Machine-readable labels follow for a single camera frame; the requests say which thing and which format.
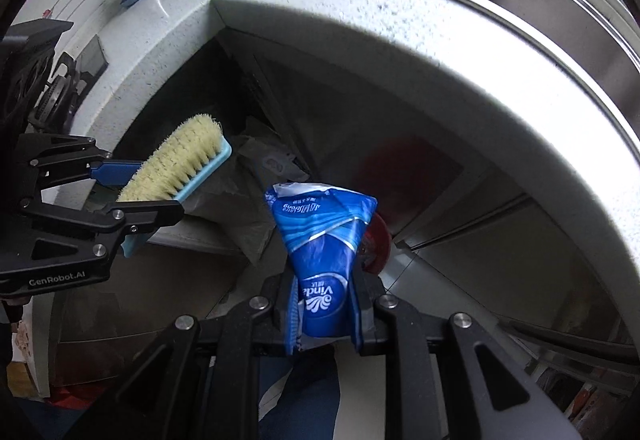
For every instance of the stainless steel sink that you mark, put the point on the stainless steel sink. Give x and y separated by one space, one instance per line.
550 9

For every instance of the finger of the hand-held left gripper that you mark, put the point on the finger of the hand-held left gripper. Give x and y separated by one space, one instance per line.
150 211
117 172

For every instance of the red trash bin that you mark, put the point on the red trash bin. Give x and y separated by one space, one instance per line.
380 245

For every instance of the blue tissue packet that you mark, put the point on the blue tissue packet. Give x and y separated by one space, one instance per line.
322 245

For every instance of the grey plastic bag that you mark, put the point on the grey plastic bag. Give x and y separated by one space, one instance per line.
245 215

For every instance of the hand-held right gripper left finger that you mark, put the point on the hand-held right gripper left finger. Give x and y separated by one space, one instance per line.
280 305

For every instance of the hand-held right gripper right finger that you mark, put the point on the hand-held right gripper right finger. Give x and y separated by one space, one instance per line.
367 320

